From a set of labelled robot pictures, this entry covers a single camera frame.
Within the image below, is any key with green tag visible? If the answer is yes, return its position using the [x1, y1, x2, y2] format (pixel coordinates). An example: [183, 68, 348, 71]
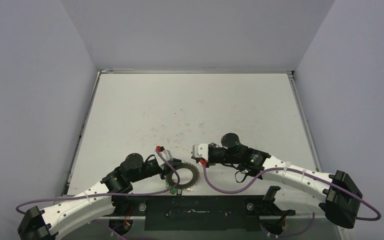
[168, 188, 178, 195]

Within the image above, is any metal disc with keyrings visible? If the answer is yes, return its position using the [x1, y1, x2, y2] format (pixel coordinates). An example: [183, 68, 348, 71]
[165, 162, 200, 191]

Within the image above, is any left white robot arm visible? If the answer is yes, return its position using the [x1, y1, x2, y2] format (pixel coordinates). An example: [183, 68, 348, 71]
[17, 150, 182, 240]

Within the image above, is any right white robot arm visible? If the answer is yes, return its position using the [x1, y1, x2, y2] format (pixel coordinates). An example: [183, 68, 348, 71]
[195, 132, 363, 229]

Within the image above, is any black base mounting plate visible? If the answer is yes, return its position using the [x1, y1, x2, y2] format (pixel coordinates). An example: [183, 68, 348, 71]
[110, 195, 296, 232]

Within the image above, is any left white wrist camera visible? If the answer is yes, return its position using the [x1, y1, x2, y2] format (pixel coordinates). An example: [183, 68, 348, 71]
[154, 146, 173, 165]

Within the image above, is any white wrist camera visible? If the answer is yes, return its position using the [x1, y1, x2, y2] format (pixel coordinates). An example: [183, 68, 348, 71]
[191, 143, 209, 164]
[154, 146, 173, 165]

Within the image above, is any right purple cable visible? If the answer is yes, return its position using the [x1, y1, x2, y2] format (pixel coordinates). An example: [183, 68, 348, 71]
[202, 162, 382, 222]

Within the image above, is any purple cable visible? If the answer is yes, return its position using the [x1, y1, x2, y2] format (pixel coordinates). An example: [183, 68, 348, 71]
[202, 162, 382, 222]
[15, 149, 181, 216]

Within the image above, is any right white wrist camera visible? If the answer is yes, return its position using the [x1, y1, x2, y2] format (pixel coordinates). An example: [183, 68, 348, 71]
[191, 143, 209, 164]

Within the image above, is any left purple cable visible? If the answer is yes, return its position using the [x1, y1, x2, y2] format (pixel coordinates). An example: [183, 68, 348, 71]
[15, 149, 181, 216]

